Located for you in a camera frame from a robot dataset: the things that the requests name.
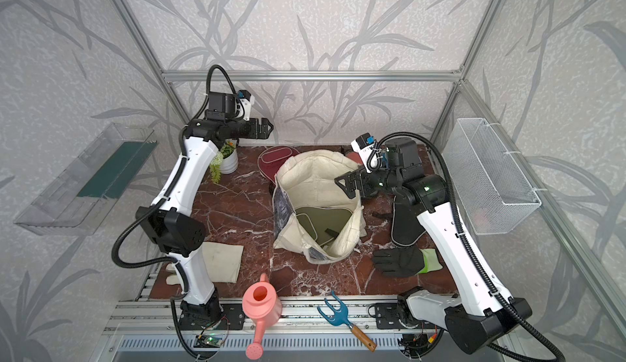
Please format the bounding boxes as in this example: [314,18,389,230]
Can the maroon paddle case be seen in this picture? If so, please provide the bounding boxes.
[257,145,300,184]

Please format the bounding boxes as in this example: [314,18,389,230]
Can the olive green paddle case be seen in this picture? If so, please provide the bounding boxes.
[296,207,352,248]

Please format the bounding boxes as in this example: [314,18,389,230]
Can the beige canvas bag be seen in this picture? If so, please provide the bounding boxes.
[272,150,366,264]

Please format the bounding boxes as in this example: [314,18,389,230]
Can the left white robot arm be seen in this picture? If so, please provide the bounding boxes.
[136,118,274,325]

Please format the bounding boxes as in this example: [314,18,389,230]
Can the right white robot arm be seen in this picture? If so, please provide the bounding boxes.
[335,167,532,354]

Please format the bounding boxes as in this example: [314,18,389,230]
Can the white flower pot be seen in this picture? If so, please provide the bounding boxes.
[219,150,239,175]

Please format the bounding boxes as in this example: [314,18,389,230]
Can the green artificial plant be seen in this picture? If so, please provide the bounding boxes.
[210,140,237,184]

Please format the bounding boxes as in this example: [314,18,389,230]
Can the black and green glove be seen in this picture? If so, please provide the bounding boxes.
[372,246,443,278]

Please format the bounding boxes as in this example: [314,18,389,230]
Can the beige work glove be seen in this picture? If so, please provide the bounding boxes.
[167,241,244,285]

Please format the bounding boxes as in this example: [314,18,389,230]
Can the blue hand rake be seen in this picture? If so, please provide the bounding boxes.
[317,290,377,352]

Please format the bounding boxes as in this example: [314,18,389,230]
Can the pink watering can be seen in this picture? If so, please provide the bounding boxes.
[242,273,283,360]

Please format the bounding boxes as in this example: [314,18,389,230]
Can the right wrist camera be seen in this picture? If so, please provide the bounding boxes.
[350,133,425,181]

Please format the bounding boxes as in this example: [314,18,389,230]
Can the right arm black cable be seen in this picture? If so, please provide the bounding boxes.
[373,131,567,362]

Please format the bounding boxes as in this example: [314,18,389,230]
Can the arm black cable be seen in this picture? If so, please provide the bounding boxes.
[373,131,567,362]
[111,63,241,270]

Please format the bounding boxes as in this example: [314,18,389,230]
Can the white wire mesh basket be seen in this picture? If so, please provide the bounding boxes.
[443,118,541,235]

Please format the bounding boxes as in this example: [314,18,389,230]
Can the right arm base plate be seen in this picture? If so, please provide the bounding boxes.
[368,302,438,331]

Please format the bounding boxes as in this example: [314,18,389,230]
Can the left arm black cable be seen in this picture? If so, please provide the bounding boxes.
[111,63,241,270]

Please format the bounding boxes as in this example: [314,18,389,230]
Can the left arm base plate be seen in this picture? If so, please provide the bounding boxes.
[179,302,246,331]

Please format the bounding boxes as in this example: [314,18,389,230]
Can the clear plastic wall shelf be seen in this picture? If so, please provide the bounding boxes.
[14,123,158,237]

